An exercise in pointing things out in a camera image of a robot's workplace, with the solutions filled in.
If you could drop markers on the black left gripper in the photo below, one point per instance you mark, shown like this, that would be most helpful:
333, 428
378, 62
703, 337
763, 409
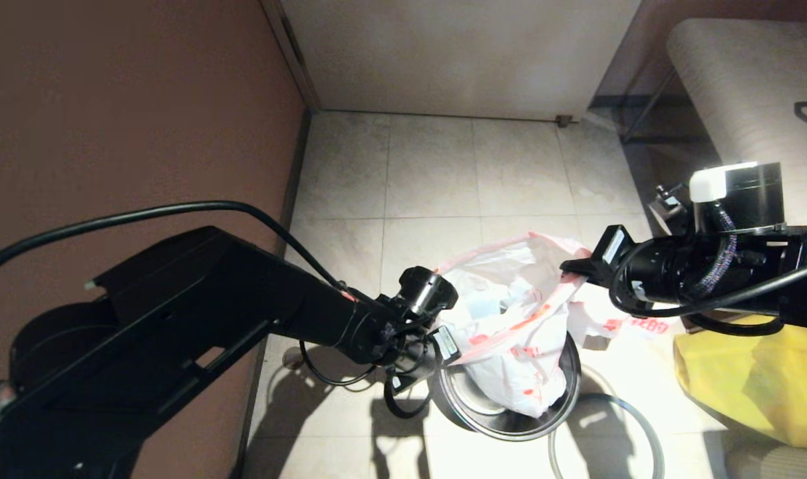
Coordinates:
410, 332

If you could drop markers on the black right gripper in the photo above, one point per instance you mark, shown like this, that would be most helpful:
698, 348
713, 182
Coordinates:
729, 266

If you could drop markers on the white red-printed trash bag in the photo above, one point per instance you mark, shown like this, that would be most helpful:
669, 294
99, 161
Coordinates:
649, 326

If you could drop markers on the white plastic bag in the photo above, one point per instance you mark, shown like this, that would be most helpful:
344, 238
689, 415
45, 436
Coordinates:
509, 332

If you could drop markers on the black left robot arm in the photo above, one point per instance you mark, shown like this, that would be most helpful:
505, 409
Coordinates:
177, 319

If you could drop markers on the black round trash bin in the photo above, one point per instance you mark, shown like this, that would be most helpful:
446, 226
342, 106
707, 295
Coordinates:
549, 406

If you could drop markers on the yellow plastic bag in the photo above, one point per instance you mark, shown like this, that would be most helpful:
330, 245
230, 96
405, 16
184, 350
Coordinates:
756, 392

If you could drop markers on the round brown floor drain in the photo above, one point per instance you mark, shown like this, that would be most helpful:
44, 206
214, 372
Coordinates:
291, 359

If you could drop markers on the small metal door stopper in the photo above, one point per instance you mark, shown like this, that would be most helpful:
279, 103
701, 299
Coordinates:
563, 121

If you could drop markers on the thin metal table leg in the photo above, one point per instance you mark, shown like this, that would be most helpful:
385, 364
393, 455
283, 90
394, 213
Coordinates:
646, 106

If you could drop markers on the dark baseboard strip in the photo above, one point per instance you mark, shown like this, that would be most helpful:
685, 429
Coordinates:
293, 173

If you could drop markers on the white door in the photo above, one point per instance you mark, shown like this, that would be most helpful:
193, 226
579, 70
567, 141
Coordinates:
456, 60

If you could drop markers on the beige woodgrain table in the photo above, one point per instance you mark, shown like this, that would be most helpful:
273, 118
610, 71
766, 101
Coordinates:
762, 100

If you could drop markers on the cream ribbed cylinder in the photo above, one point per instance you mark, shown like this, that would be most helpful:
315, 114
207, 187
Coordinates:
776, 464

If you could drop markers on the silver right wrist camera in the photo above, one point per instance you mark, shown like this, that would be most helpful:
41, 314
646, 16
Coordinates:
613, 246

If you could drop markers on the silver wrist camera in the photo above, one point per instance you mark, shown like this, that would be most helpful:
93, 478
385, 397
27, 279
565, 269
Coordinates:
613, 246
447, 343

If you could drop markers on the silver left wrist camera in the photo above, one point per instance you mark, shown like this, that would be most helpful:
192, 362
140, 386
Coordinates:
447, 343

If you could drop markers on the grey door frame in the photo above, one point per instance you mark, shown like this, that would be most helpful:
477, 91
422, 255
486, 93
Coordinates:
293, 53

